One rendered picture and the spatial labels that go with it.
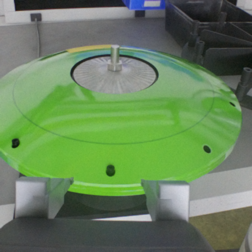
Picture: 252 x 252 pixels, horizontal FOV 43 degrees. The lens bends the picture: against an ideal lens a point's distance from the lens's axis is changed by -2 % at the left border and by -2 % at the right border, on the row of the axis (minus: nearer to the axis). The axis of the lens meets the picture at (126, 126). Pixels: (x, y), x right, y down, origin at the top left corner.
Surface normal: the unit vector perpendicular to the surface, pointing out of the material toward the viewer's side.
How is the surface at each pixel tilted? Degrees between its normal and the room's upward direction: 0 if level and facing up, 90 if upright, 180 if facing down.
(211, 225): 0
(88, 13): 90
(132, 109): 11
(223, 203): 90
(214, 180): 0
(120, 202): 90
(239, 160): 0
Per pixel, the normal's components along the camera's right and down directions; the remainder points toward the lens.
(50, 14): 0.22, 0.58
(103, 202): -0.13, 0.58
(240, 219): 0.04, -0.81
